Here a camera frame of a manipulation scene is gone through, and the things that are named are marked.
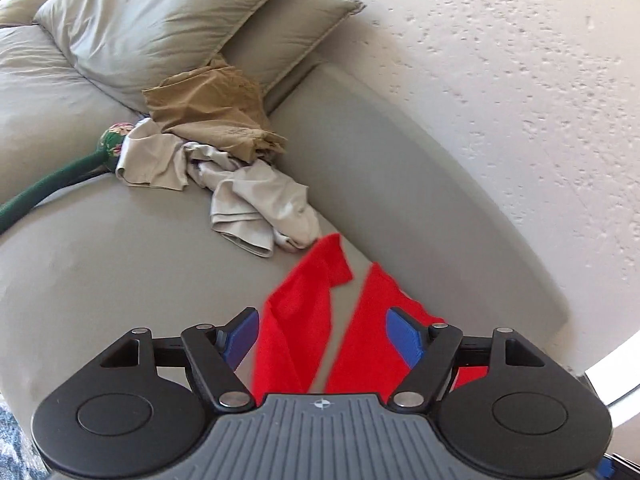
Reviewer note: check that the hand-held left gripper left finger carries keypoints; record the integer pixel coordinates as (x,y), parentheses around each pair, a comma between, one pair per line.
(242,336)

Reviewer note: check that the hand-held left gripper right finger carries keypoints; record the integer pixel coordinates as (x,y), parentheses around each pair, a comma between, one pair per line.
(405,340)

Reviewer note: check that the blue patterned rug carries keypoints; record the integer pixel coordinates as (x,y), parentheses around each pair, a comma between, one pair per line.
(10,440)

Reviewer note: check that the light grey crumpled garment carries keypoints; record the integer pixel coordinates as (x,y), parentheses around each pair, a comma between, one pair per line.
(260,195)

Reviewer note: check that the grey-green pillow with piped edge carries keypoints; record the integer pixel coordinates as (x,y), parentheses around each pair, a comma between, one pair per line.
(310,15)

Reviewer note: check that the large grey-green pillow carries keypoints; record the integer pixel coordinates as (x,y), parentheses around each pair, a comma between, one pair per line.
(140,25)

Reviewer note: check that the grey-green bolster cushion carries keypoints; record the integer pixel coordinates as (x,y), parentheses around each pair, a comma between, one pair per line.
(40,100)

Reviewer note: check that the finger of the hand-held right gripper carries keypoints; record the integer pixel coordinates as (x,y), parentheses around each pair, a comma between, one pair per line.
(606,470)

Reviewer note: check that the tan crumpled garment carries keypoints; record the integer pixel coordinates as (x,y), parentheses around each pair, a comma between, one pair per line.
(210,105)

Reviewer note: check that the red shirt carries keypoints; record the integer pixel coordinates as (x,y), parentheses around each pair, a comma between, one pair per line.
(295,320)

